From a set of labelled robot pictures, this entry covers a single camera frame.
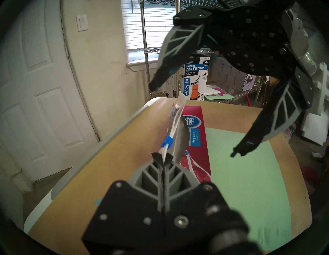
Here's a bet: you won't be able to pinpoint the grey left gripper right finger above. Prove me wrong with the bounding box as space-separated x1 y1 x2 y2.
164 153 232 233

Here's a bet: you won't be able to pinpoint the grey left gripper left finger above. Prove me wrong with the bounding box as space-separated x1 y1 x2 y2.
82 152 164 247

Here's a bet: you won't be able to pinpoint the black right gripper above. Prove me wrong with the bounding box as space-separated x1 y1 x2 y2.
149 0 316 158

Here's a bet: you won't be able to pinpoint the clear ziplock bag blue slider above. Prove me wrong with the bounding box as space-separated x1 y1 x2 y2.
162 91 190 165

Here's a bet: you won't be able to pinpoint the red freezer bag box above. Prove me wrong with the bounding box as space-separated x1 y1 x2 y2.
180 105 212 184

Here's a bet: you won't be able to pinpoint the grey box purple print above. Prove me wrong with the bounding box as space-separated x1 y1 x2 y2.
208 57 262 95

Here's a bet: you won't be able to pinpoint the green paper scrap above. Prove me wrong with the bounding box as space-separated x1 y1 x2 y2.
205 94 235 101

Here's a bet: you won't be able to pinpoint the utility pump box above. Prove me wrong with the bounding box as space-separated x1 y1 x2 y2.
166 57 210 101

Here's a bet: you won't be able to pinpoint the green paper sheet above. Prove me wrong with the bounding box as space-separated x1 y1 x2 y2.
204 127 293 251

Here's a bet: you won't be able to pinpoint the white styrofoam block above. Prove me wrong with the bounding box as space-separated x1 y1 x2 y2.
301 62 329 144

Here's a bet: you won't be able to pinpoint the white window blinds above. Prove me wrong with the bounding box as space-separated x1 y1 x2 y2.
121 0 180 62

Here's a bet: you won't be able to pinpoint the white panel door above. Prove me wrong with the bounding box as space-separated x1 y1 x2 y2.
0 0 100 181

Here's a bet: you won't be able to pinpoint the chrome wire shelf rack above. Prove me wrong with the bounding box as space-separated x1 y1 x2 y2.
139 0 278 108

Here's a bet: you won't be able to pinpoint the white light switch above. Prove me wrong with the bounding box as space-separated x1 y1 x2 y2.
76 15 89 32

